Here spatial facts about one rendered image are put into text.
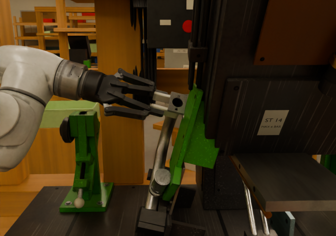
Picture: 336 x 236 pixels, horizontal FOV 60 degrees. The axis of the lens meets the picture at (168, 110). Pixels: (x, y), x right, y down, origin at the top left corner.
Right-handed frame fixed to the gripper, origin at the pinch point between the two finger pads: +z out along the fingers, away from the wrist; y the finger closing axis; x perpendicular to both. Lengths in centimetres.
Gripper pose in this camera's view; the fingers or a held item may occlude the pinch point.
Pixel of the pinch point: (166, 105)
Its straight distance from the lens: 71.8
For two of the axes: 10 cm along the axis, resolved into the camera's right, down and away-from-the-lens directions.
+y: 1.7, -8.3, 5.3
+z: 9.6, 2.5, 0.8
